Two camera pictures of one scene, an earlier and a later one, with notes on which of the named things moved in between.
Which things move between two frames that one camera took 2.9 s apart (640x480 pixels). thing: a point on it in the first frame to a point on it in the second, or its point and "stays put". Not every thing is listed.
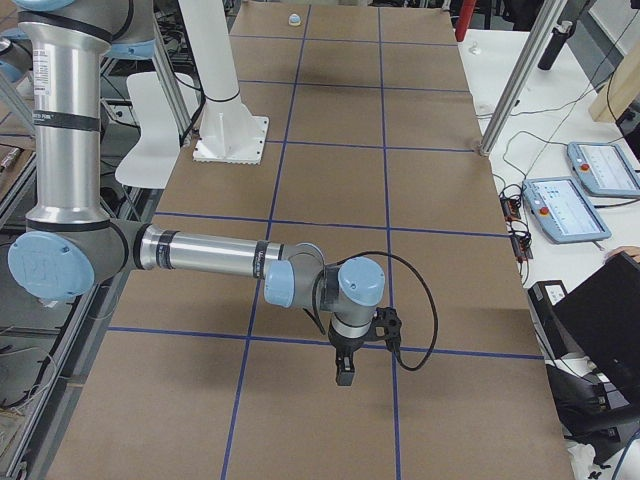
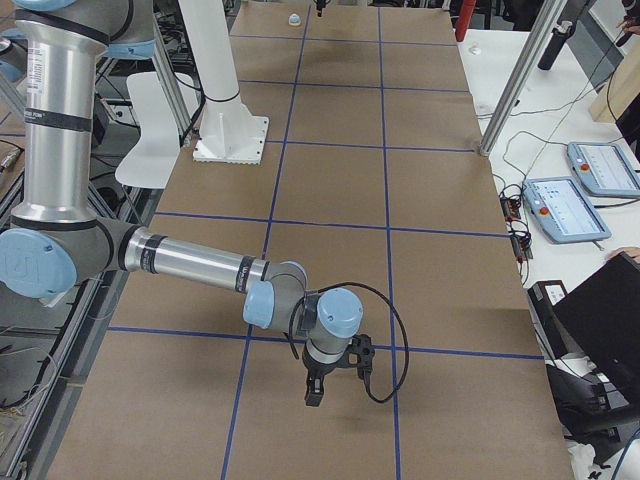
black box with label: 542,296 stays put
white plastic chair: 153,162 stays put
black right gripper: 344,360 to 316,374
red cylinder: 465,16 stays put
